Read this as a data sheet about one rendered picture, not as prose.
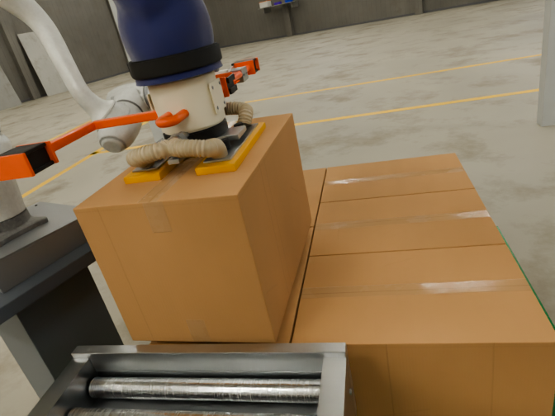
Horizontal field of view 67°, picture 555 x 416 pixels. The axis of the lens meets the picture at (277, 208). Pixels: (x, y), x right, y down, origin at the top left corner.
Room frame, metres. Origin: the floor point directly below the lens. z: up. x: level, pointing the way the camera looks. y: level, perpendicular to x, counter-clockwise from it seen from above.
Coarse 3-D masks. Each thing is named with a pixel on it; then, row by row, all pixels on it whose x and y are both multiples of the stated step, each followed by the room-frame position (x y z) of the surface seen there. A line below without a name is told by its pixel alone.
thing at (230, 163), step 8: (248, 128) 1.17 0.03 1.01; (256, 128) 1.17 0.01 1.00; (264, 128) 1.21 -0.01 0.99; (248, 136) 1.09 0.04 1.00; (256, 136) 1.11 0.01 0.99; (232, 144) 1.04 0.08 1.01; (240, 144) 1.02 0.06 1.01; (248, 144) 1.03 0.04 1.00; (232, 152) 0.98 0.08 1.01; (240, 152) 0.98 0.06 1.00; (248, 152) 1.02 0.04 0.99; (208, 160) 0.95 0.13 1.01; (216, 160) 0.94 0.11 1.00; (224, 160) 0.94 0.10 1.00; (232, 160) 0.93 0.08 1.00; (240, 160) 0.95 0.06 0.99; (200, 168) 0.93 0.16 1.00; (208, 168) 0.92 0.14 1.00; (216, 168) 0.92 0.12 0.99; (224, 168) 0.91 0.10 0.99; (232, 168) 0.91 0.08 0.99
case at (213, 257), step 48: (288, 144) 1.22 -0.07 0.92; (96, 192) 0.97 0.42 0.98; (144, 192) 0.90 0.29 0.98; (192, 192) 0.83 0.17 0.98; (240, 192) 0.79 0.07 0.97; (288, 192) 1.12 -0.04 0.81; (96, 240) 0.89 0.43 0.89; (144, 240) 0.85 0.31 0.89; (192, 240) 0.81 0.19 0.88; (240, 240) 0.78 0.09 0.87; (288, 240) 1.03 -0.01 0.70; (144, 288) 0.87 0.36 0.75; (192, 288) 0.83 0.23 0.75; (240, 288) 0.79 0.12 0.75; (288, 288) 0.94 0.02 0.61; (144, 336) 0.89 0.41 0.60; (192, 336) 0.84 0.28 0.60; (240, 336) 0.80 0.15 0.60
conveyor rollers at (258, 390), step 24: (96, 384) 0.80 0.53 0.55; (120, 384) 0.79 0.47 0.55; (144, 384) 0.77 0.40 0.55; (168, 384) 0.75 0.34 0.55; (192, 384) 0.74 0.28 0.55; (216, 384) 0.72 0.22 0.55; (240, 384) 0.71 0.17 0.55; (264, 384) 0.69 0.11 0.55; (288, 384) 0.68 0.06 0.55; (312, 384) 0.66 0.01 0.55; (96, 408) 0.73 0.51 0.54
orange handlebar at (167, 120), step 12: (240, 72) 1.51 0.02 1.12; (108, 120) 1.11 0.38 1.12; (120, 120) 1.10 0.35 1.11; (132, 120) 1.09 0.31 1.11; (144, 120) 1.09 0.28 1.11; (156, 120) 0.97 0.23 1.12; (168, 120) 0.95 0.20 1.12; (180, 120) 0.97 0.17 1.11; (72, 132) 1.04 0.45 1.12; (84, 132) 1.08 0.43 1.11; (60, 144) 0.99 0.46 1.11
